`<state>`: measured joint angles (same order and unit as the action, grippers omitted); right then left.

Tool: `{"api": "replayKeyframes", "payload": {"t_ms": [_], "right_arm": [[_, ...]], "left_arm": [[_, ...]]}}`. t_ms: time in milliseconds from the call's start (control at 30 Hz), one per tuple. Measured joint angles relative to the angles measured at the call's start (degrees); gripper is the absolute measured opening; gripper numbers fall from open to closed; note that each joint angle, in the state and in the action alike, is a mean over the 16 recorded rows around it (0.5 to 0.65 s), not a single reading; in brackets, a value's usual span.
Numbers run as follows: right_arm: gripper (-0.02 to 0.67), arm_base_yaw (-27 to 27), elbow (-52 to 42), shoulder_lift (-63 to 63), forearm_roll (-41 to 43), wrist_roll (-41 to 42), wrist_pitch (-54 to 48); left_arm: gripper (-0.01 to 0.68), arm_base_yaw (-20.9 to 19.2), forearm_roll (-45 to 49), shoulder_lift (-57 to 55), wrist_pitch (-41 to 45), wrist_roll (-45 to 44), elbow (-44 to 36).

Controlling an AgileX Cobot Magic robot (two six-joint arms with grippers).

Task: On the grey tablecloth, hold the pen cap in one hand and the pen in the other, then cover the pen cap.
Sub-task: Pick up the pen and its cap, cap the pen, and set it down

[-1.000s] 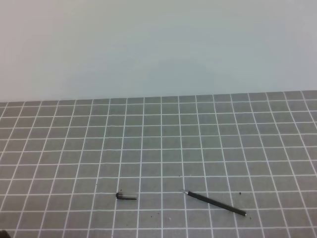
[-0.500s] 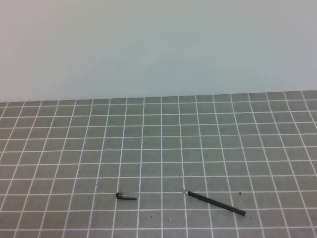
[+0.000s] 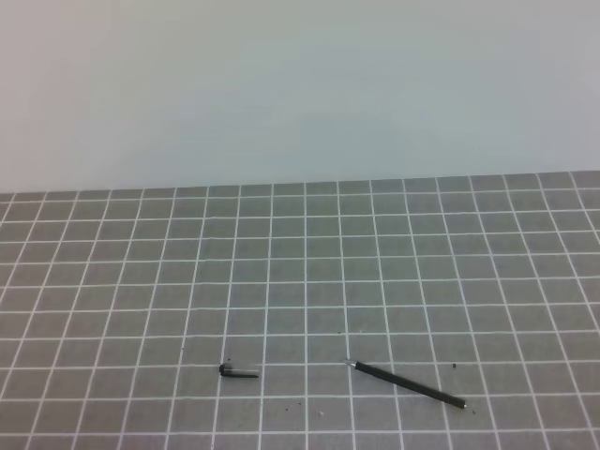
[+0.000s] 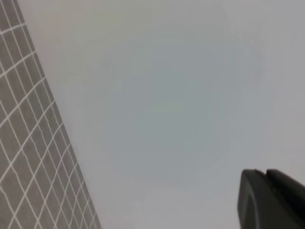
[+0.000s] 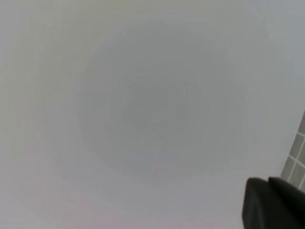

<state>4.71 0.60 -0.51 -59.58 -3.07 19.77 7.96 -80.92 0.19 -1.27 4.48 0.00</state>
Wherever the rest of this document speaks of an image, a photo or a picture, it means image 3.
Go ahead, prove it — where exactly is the black pen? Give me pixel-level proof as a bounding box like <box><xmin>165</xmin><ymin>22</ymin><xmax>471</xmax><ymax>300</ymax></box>
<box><xmin>344</xmin><ymin>360</ymin><xmax>467</xmax><ymax>410</ymax></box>

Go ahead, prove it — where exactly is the black pen cap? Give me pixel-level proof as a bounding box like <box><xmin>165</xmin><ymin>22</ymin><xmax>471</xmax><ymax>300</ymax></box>
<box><xmin>218</xmin><ymin>362</ymin><xmax>259</xmax><ymax>379</ymax></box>

